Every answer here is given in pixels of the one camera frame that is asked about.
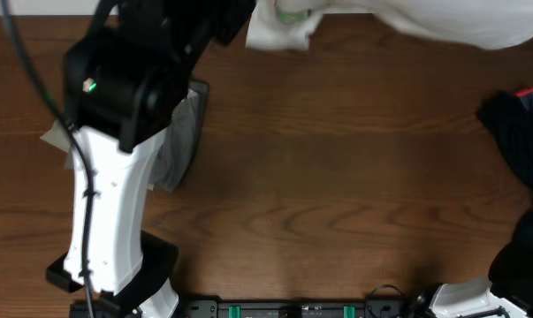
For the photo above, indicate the white t-shirt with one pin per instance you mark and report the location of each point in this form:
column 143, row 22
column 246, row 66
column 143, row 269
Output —
column 486, row 24

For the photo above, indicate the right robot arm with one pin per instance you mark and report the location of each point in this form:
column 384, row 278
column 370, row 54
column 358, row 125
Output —
column 507, row 290

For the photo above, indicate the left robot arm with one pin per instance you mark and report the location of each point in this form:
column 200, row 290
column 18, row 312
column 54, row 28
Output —
column 122, row 82

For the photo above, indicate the grey folded shorts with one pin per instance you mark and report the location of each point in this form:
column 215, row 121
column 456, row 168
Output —
column 176, row 155

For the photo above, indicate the beige folded garment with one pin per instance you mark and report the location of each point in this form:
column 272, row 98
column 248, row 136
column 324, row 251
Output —
column 57, row 138

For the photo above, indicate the black garment with red trim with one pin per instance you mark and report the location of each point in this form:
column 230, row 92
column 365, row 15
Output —
column 509, row 120

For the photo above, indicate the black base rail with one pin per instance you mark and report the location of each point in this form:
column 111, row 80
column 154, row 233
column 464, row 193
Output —
column 266, row 309

